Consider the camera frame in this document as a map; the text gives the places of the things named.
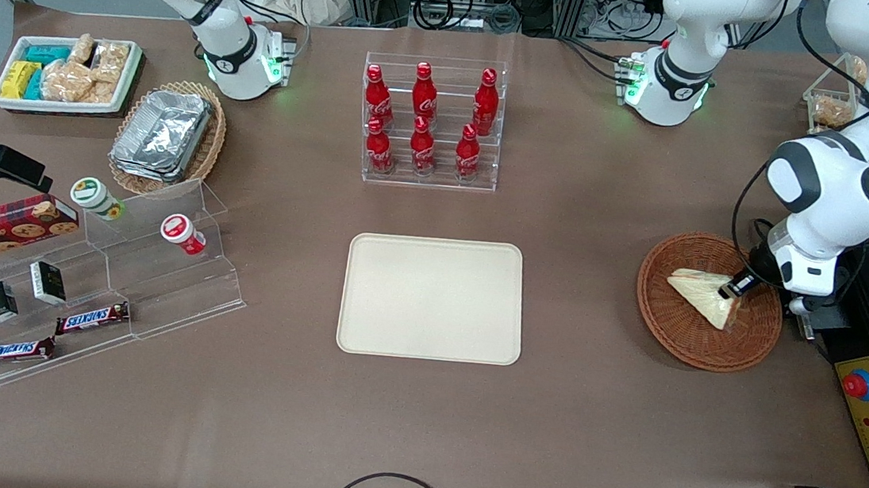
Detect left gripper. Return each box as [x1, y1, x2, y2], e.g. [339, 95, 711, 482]
[718, 232, 844, 312]

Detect triangle sandwich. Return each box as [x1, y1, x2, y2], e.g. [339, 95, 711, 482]
[663, 267, 745, 332]

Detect round brown wicker basket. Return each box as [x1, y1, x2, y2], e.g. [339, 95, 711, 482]
[629, 226, 791, 379]

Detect oval light wicker basket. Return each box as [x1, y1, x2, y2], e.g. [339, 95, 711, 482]
[105, 74, 231, 204]

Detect beige plastic tray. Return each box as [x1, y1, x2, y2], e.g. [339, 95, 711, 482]
[335, 228, 533, 370]

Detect red tartan cookie box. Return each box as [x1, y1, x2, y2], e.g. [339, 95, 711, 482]
[0, 190, 83, 279]

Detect white rectangular snack bin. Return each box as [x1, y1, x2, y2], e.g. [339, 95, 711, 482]
[0, 29, 147, 125]

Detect green lid white cup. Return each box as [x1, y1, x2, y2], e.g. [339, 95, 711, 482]
[68, 175, 128, 224]

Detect yellow snack packet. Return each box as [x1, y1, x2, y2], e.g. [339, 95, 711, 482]
[0, 59, 42, 102]

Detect dark grey box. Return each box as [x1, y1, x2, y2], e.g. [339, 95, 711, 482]
[793, 299, 852, 342]

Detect clear bag of crackers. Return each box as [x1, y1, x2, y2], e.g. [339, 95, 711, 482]
[67, 32, 97, 67]
[40, 59, 98, 105]
[90, 40, 132, 85]

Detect black box with white label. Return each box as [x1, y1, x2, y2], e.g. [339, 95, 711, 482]
[26, 259, 71, 306]

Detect stacked aluminium foil containers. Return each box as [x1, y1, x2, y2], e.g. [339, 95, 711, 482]
[108, 86, 214, 187]

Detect red emergency stop button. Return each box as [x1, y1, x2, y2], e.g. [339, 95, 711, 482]
[842, 370, 869, 404]

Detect Snickers chocolate bar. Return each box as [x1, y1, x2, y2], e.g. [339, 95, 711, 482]
[0, 332, 57, 373]
[55, 296, 132, 343]

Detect red lid white cup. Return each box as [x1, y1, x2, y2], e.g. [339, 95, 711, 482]
[158, 212, 209, 258]

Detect clear acrylic step shelf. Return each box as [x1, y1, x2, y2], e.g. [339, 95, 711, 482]
[0, 159, 260, 411]

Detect red cola bottle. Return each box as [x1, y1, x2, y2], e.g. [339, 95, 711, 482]
[360, 63, 399, 129]
[452, 123, 485, 183]
[362, 116, 399, 176]
[410, 61, 442, 121]
[407, 115, 440, 178]
[470, 67, 502, 137]

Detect clear acrylic bottle rack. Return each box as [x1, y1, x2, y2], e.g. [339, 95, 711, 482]
[353, 49, 510, 196]

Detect black cable loop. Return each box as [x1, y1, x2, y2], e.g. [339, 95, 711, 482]
[748, 217, 784, 262]

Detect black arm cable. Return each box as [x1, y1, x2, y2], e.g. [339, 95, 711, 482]
[728, 0, 869, 279]

